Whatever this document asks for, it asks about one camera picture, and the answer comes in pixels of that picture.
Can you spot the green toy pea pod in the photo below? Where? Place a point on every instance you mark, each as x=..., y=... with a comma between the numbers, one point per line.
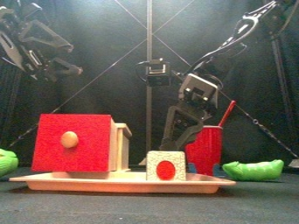
x=255, y=170

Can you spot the green plush toy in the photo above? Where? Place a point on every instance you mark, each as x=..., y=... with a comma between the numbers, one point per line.
x=7, y=162

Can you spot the beige plastic tray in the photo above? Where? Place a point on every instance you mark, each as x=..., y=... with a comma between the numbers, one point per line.
x=125, y=182

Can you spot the dark metal frame post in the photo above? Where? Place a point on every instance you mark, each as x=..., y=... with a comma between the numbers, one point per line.
x=282, y=96

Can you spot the vertical metal frame pole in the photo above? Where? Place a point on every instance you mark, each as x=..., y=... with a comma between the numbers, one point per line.
x=150, y=35

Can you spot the light wooden box frame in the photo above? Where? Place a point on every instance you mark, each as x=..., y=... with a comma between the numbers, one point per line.
x=123, y=145

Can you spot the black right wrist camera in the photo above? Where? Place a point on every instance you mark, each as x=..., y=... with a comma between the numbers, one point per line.
x=158, y=73

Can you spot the red straw stick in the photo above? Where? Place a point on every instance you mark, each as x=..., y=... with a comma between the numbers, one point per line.
x=227, y=113

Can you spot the red drawer with wooden knob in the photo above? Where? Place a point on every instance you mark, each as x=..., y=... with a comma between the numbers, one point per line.
x=74, y=143

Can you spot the white sushi cube red circle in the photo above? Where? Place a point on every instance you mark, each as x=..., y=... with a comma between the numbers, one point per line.
x=166, y=165

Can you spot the blue toy piece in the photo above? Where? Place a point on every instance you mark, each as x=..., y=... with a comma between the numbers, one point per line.
x=217, y=169

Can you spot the red plastic cup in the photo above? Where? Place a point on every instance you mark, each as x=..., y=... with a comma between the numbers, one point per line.
x=206, y=151

